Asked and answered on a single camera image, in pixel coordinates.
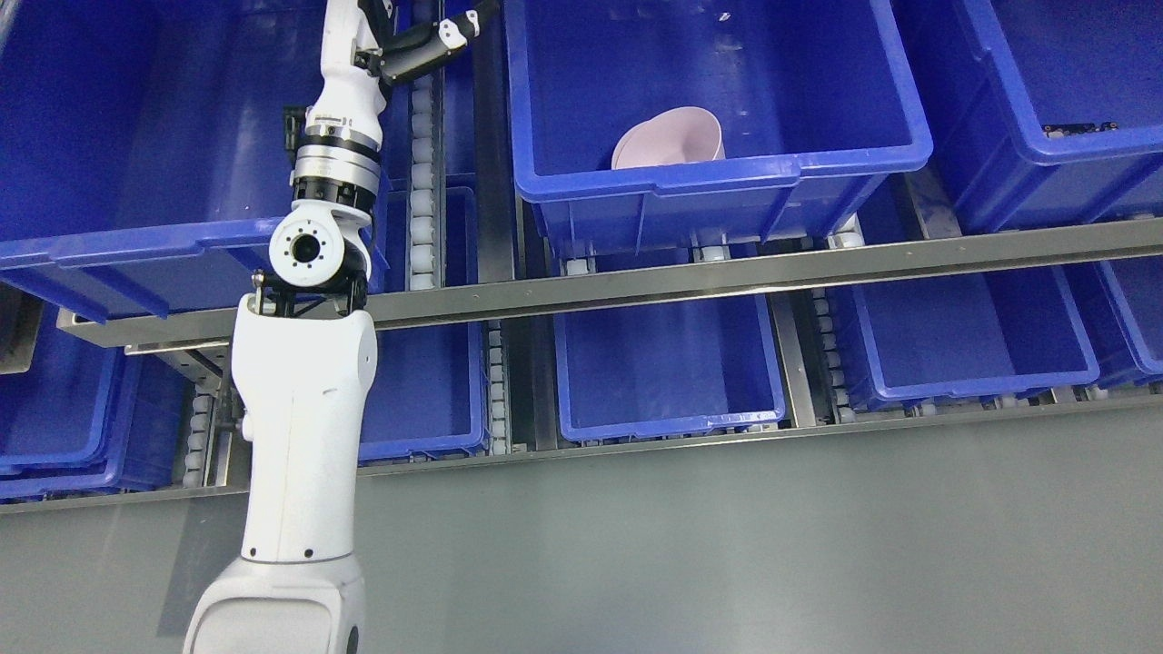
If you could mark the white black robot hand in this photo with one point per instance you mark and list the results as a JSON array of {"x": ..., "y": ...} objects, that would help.
[{"x": 363, "y": 57}]

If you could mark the pink bowl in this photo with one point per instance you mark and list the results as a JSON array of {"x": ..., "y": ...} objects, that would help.
[{"x": 682, "y": 135}]

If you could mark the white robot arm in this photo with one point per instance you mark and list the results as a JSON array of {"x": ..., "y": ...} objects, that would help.
[{"x": 303, "y": 359}]

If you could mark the blue bin behind arm lower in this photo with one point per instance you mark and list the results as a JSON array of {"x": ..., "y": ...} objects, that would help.
[{"x": 429, "y": 398}]

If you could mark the blue bin left upper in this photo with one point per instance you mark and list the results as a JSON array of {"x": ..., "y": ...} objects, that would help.
[{"x": 145, "y": 153}]

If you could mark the blue bin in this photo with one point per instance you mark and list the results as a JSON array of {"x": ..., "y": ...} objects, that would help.
[
  {"x": 970, "y": 337},
  {"x": 88, "y": 420},
  {"x": 145, "y": 153},
  {"x": 816, "y": 99},
  {"x": 1043, "y": 113},
  {"x": 647, "y": 372}
]

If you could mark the blue bin centre lower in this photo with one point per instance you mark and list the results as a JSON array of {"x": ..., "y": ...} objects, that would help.
[{"x": 647, "y": 372}]

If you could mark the blue bin lower left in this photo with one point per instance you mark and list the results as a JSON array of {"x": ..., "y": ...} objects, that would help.
[{"x": 88, "y": 420}]

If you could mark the blue bin centre upper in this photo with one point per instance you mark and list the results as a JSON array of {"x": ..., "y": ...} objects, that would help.
[{"x": 816, "y": 99}]

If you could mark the blue bin right lower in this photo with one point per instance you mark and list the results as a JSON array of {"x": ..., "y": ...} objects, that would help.
[{"x": 970, "y": 337}]

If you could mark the blue bin right upper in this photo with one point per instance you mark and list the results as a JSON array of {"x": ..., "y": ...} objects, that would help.
[{"x": 1043, "y": 113}]

